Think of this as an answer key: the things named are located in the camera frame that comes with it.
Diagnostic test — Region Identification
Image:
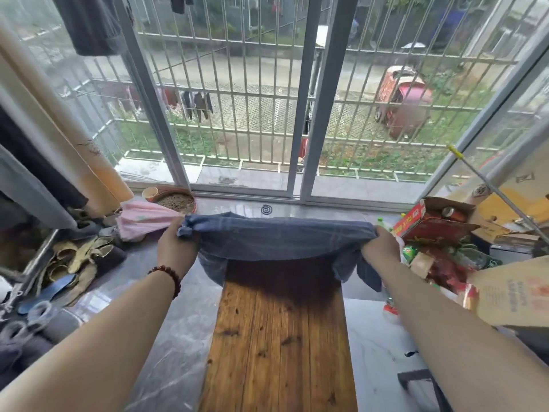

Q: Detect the person's left hand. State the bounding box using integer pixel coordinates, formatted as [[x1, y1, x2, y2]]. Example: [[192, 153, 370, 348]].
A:
[[156, 215, 200, 283]]

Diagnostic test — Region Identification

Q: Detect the person's right hand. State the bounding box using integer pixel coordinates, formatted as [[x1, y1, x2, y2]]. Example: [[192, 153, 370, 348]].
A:
[[360, 225, 402, 275]]

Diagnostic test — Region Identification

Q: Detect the blue lined cloth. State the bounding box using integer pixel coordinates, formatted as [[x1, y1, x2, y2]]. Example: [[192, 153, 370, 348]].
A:
[[176, 212, 383, 293]]

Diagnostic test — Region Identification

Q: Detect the wooden folding table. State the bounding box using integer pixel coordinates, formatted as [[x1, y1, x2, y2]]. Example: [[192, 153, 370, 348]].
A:
[[198, 257, 359, 412]]

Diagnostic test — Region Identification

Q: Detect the person's left forearm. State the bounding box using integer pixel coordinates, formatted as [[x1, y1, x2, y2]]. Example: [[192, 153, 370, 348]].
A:
[[0, 274, 179, 412]]

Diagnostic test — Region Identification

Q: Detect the person's right forearm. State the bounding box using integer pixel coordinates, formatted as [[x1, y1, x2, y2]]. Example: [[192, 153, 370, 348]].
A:
[[379, 263, 549, 412]]

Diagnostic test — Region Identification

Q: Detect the torn cardboard piece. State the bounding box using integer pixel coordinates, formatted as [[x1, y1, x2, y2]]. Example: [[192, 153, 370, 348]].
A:
[[409, 251, 436, 279]]

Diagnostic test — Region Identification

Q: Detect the pink folded umbrella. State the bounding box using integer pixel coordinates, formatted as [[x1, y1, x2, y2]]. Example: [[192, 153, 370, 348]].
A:
[[116, 200, 185, 243]]

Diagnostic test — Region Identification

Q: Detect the red round basin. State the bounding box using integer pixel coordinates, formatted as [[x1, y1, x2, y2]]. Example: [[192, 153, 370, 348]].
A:
[[152, 187, 198, 216]]

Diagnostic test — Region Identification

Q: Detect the red printed carton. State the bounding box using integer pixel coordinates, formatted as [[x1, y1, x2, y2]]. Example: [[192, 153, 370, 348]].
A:
[[393, 196, 498, 245]]

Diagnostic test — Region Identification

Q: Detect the red plastic bag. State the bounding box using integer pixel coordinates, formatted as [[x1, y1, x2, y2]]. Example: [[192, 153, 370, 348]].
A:
[[422, 246, 472, 296]]

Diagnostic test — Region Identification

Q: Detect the brown capped bottle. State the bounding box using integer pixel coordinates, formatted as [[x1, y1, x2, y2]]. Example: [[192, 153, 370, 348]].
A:
[[440, 205, 467, 223]]

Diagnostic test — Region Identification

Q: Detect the heap of worn shoes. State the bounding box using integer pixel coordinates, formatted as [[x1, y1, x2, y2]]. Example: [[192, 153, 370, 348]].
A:
[[17, 233, 129, 316]]

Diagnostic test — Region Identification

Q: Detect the yellow snack packet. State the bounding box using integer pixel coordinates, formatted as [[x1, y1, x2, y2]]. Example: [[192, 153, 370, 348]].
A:
[[456, 283, 480, 312]]

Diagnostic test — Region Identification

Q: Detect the yellow cardboard sheet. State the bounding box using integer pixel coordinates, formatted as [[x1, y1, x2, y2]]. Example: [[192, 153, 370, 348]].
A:
[[476, 186, 549, 228]]

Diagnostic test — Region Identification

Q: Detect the pale wooden pole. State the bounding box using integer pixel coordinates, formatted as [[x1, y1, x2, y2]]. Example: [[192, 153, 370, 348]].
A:
[[445, 144, 549, 245]]

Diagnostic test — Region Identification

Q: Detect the black white box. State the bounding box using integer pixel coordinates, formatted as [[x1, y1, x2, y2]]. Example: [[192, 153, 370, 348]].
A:
[[488, 232, 542, 264]]

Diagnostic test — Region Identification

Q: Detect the dark wooden side chair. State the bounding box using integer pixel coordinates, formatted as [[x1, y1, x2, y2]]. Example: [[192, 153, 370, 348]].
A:
[[396, 369, 451, 412]]

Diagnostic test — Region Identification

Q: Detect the brown printed cardboard box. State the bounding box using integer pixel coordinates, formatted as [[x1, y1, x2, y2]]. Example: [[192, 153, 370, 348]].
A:
[[465, 255, 549, 327]]

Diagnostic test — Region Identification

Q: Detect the grey fabric slipper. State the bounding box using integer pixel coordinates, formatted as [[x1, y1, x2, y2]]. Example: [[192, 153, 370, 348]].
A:
[[25, 306, 85, 344], [0, 332, 54, 376]]

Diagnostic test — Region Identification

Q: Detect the grey metal rack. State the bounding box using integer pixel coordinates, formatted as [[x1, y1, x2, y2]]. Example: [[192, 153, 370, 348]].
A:
[[0, 229, 59, 322]]

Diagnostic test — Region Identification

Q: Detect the grey framed window panel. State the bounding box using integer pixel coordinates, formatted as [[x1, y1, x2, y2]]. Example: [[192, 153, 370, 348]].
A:
[[0, 0, 189, 189]]

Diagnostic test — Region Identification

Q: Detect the red covered vehicle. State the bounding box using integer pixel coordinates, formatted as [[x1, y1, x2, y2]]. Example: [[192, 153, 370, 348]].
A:
[[374, 65, 433, 140]]

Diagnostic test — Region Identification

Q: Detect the grey hanging garment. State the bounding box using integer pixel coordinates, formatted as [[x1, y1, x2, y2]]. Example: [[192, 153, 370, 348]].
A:
[[0, 143, 78, 231]]

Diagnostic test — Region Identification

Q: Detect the cream patterned curtain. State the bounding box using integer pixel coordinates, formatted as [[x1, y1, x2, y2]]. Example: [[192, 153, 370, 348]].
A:
[[428, 120, 549, 207]]

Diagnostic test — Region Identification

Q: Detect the grey sliding glass door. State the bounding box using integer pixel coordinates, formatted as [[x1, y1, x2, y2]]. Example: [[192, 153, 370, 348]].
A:
[[111, 0, 323, 200], [300, 0, 549, 207]]

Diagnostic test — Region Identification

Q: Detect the black hanging garment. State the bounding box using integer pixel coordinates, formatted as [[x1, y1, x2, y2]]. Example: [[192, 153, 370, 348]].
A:
[[0, 106, 89, 211]]

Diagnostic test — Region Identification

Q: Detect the yellow orange curtain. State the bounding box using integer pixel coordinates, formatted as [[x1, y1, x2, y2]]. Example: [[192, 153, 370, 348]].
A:
[[0, 14, 134, 217]]

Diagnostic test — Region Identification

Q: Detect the dark grey hanging shirt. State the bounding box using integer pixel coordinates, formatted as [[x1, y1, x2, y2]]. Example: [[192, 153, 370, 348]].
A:
[[50, 0, 128, 57]]

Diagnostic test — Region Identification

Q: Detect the red bead bracelet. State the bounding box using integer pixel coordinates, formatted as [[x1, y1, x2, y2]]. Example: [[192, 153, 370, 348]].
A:
[[147, 264, 182, 301]]

